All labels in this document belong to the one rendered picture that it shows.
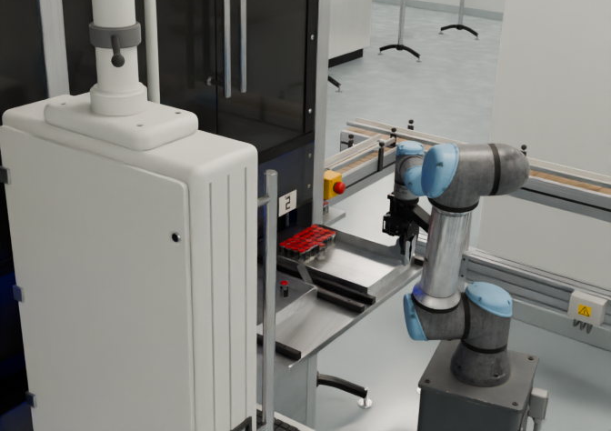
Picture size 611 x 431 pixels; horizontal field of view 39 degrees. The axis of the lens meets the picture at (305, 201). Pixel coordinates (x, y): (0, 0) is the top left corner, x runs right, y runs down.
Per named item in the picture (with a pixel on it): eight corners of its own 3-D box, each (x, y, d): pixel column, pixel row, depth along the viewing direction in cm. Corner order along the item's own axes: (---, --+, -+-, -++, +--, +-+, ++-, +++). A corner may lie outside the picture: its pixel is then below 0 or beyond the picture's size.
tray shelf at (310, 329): (145, 310, 232) (145, 304, 231) (300, 225, 284) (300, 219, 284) (289, 374, 206) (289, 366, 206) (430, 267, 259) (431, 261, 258)
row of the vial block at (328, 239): (295, 265, 254) (295, 250, 252) (330, 244, 267) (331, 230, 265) (302, 266, 253) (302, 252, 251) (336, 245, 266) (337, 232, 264)
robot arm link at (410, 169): (451, 169, 224) (440, 155, 234) (408, 170, 223) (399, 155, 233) (448, 197, 227) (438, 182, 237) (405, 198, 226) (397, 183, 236)
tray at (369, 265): (267, 263, 255) (268, 252, 253) (319, 234, 274) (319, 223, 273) (366, 298, 237) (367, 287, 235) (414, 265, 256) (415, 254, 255)
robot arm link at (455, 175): (465, 350, 214) (505, 160, 184) (405, 352, 212) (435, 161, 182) (454, 317, 224) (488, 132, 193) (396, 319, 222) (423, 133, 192)
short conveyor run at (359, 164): (299, 227, 287) (300, 183, 281) (262, 215, 295) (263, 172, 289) (404, 170, 338) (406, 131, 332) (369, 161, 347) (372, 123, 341)
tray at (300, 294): (157, 296, 235) (157, 285, 233) (221, 262, 254) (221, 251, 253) (256, 338, 217) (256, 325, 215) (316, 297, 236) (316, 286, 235)
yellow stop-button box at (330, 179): (310, 195, 282) (311, 174, 280) (323, 188, 288) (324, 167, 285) (329, 200, 278) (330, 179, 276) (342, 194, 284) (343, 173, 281)
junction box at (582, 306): (565, 316, 315) (569, 295, 311) (571, 311, 319) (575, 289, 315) (599, 327, 308) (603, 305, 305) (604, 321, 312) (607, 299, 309)
